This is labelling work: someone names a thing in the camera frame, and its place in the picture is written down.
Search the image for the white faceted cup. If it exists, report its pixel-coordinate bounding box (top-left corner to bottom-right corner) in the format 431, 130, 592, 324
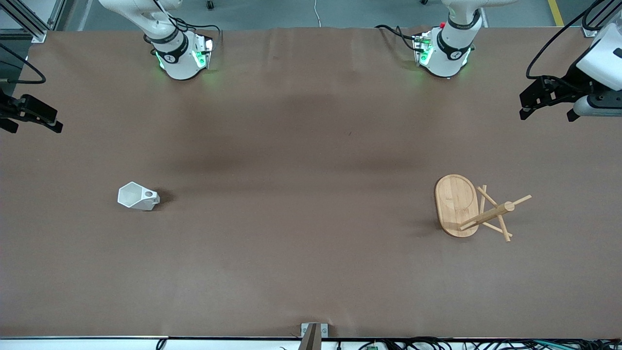
118, 181, 160, 211

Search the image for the white table edge rail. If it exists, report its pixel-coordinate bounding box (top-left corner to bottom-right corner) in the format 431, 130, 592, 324
0, 336, 622, 350

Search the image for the aluminium frame profile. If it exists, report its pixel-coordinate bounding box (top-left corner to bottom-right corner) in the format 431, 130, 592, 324
0, 0, 66, 44

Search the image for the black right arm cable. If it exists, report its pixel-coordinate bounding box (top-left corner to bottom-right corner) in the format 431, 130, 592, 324
0, 43, 47, 84

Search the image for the black left base cable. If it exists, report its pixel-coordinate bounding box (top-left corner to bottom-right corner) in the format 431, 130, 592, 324
374, 24, 421, 53

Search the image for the black base cable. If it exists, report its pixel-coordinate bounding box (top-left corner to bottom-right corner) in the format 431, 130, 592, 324
374, 24, 421, 53
168, 17, 222, 54

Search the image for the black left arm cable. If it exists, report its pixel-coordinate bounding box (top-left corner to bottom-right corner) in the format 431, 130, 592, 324
526, 0, 622, 81

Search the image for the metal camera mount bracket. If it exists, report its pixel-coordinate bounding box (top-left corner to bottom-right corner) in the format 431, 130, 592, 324
299, 323, 329, 350

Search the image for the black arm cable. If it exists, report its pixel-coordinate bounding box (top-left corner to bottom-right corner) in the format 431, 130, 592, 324
0, 43, 47, 84
526, 0, 622, 81

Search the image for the black right base cable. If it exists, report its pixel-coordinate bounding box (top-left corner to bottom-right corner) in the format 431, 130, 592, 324
168, 17, 222, 54

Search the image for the wooden cup rack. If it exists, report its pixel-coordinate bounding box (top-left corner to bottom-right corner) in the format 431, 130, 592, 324
434, 174, 532, 243

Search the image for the black cable bundle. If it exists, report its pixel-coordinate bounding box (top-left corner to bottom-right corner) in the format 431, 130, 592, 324
357, 337, 622, 350

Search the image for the brown table cover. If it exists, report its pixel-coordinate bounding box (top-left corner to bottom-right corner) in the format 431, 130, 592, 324
0, 27, 622, 339

